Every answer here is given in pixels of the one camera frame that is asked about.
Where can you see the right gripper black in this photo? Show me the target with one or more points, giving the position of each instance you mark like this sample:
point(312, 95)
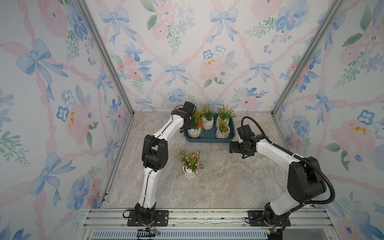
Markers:
point(235, 146)

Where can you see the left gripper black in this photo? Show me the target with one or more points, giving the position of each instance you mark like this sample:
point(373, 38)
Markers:
point(193, 124)

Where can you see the potted plant pink flowers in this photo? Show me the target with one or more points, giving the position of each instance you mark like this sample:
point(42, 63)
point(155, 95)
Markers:
point(207, 117)
point(191, 163)

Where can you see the potted plant red flowers back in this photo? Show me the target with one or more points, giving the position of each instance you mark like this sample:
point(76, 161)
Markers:
point(197, 129)

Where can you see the potted plant orange flowers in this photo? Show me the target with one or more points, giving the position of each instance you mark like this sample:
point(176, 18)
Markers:
point(223, 129)
point(224, 114)

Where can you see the potted plant pink flowers front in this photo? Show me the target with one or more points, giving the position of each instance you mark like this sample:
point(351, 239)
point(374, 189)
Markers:
point(191, 163)

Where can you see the potted plant orange flowers front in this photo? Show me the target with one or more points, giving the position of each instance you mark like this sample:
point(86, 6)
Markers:
point(223, 129)

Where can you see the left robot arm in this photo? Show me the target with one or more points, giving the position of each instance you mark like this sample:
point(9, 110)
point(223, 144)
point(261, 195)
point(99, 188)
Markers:
point(155, 156)

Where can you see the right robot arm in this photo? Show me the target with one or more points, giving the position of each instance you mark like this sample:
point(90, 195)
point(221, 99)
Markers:
point(304, 179)

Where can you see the teal plastic storage box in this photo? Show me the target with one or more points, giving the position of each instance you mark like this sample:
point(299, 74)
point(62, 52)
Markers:
point(209, 136)

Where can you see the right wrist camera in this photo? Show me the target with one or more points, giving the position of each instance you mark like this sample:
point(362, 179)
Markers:
point(245, 132)

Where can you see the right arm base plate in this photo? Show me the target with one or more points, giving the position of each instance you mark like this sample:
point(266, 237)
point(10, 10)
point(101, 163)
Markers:
point(258, 218)

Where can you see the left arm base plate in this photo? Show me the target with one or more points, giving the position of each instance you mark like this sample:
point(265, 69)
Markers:
point(158, 218)

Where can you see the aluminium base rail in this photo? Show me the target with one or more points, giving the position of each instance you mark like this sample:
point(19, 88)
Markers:
point(207, 224)

